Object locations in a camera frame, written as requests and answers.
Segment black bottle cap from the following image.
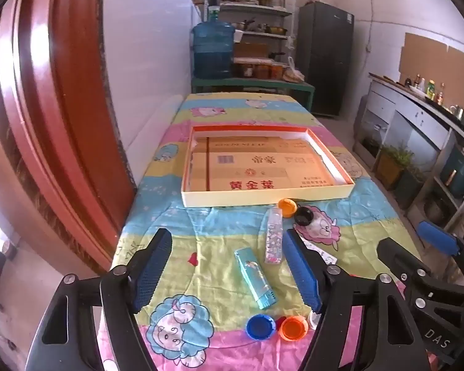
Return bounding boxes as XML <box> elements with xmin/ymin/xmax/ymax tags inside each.
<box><xmin>294</xmin><ymin>206</ymin><xmax>314</xmax><ymax>226</ymax></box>

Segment plastic bag of food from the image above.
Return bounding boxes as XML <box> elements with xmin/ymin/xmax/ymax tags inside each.
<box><xmin>284</xmin><ymin>57</ymin><xmax>306</xmax><ymax>83</ymax></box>

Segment white cartoon sticker lighter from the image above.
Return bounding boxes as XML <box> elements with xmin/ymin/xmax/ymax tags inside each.
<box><xmin>302</xmin><ymin>237</ymin><xmax>339</xmax><ymax>265</ymax></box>

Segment deep orange bottle cap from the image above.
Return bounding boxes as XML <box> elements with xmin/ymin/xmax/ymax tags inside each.
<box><xmin>278</xmin><ymin>316</ymin><xmax>309</xmax><ymax>341</ymax></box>

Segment white metal shelf rack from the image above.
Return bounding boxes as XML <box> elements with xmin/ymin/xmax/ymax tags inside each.
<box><xmin>205</xmin><ymin>0</ymin><xmax>296</xmax><ymax>80</ymax></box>

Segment dark teal container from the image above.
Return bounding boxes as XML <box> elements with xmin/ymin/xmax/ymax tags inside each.
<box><xmin>441</xmin><ymin>147</ymin><xmax>464</xmax><ymax>198</ymax></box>

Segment brown cardboard box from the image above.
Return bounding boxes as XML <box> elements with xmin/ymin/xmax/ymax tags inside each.
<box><xmin>234</xmin><ymin>42</ymin><xmax>269</xmax><ymax>58</ymax></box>

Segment grey counter cabinet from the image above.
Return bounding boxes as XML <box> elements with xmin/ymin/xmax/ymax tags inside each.
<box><xmin>354</xmin><ymin>73</ymin><xmax>464</xmax><ymax>236</ymax></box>

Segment blue water jug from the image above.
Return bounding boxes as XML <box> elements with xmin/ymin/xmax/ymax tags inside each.
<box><xmin>191</xmin><ymin>6</ymin><xmax>236</xmax><ymax>80</ymax></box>

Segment cardboard sheet on wall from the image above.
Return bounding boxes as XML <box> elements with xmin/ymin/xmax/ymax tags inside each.
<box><xmin>398</xmin><ymin>33</ymin><xmax>464</xmax><ymax>86</ymax></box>

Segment teal lighter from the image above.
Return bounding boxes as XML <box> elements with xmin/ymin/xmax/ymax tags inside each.
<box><xmin>234</xmin><ymin>248</ymin><xmax>277</xmax><ymax>310</ymax></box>

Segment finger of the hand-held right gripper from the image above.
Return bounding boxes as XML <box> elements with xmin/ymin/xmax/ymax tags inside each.
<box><xmin>377</xmin><ymin>238</ymin><xmax>449</xmax><ymax>298</ymax></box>
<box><xmin>418</xmin><ymin>220</ymin><xmax>464</xmax><ymax>287</ymax></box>

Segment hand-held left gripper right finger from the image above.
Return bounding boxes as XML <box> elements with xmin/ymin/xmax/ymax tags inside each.
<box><xmin>284</xmin><ymin>229</ymin><xmax>430</xmax><ymax>371</ymax></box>

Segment clear floral lighter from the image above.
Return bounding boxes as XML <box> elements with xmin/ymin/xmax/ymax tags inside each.
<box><xmin>264</xmin><ymin>207</ymin><xmax>284</xmax><ymax>264</ymax></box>

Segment green bench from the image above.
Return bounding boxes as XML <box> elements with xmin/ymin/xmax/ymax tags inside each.
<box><xmin>191</xmin><ymin>77</ymin><xmax>316</xmax><ymax>114</ymax></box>

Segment shallow orange-rimmed cardboard box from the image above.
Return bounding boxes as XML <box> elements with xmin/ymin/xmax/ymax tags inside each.
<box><xmin>181</xmin><ymin>125</ymin><xmax>356</xmax><ymax>208</ymax></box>

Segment potted plants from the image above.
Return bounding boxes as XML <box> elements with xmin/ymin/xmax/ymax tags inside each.
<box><xmin>377</xmin><ymin>145</ymin><xmax>426</xmax><ymax>198</ymax></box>

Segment dark grey refrigerator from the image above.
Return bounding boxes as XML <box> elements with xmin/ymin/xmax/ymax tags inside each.
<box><xmin>296</xmin><ymin>2</ymin><xmax>354</xmax><ymax>117</ymax></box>

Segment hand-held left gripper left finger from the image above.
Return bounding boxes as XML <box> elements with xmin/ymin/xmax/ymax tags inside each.
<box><xmin>25</xmin><ymin>228</ymin><xmax>173</xmax><ymax>371</ymax></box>

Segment blue bottle cap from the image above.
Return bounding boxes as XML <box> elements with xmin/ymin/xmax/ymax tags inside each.
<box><xmin>246</xmin><ymin>314</ymin><xmax>275</xmax><ymax>340</ymax></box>

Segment printed cartoon sheep blanket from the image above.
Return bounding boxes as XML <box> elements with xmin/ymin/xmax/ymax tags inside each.
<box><xmin>112</xmin><ymin>93</ymin><xmax>422</xmax><ymax>371</ymax></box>

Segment red door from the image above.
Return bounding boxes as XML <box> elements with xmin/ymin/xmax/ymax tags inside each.
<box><xmin>0</xmin><ymin>0</ymin><xmax>138</xmax><ymax>275</ymax></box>

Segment yellow-orange bottle cap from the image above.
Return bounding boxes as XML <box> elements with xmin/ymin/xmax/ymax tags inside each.
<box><xmin>277</xmin><ymin>198</ymin><xmax>298</xmax><ymax>217</ymax></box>

